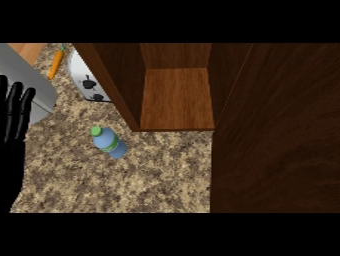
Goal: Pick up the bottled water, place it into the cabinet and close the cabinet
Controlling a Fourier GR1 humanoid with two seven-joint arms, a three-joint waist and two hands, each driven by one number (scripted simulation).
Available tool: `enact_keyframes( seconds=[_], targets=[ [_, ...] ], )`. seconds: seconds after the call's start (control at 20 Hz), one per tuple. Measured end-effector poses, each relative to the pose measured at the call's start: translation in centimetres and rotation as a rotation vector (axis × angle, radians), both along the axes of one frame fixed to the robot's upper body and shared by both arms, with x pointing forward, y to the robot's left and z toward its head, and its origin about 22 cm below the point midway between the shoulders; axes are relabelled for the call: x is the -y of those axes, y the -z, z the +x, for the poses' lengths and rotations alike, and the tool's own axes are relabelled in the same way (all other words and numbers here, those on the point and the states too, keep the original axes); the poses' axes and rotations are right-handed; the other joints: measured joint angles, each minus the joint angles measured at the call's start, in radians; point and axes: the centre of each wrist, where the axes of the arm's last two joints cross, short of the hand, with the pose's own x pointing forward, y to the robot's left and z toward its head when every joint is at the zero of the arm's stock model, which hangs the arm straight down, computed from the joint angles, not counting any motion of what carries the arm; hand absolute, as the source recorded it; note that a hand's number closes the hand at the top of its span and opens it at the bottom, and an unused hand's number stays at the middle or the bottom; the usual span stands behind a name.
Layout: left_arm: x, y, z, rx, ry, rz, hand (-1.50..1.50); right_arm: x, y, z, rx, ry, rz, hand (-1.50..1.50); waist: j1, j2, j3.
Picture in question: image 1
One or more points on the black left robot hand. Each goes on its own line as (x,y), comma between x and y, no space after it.
(1,140)

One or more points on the blue water bottle green cap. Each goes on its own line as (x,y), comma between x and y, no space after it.
(109,142)

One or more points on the brown wooden cabinet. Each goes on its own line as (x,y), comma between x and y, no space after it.
(175,96)

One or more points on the dark brown cabinet door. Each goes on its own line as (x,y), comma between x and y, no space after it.
(286,133)

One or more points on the grey steel sink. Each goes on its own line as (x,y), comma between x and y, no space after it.
(16,76)

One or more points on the white toaster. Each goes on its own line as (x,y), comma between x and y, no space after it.
(87,81)

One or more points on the orange carrot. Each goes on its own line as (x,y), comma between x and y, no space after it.
(56,63)

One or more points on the pale wooden board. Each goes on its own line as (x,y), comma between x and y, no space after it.
(29,51)

